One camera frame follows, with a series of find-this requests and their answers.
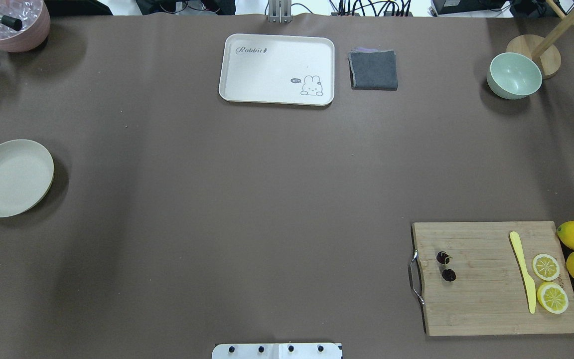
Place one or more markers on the mint green bowl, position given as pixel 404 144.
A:
pixel 513 76

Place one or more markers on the cream rabbit tray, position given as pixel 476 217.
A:
pixel 278 69

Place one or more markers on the cream round plate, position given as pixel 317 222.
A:
pixel 26 175

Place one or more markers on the grey folded cloth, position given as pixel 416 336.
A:
pixel 373 69

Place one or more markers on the aluminium frame post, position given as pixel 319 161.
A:
pixel 279 11

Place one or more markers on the pink bowl of ice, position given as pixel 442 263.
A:
pixel 24 24

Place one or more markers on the white camera mast base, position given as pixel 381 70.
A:
pixel 278 351

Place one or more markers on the lemon slice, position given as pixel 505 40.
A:
pixel 546 267
pixel 552 297

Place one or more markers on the wooden mug tree stand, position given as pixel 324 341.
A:
pixel 542 51

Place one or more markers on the yellow plastic knife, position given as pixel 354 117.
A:
pixel 528 281

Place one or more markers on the wooden cutting board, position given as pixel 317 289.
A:
pixel 488 297

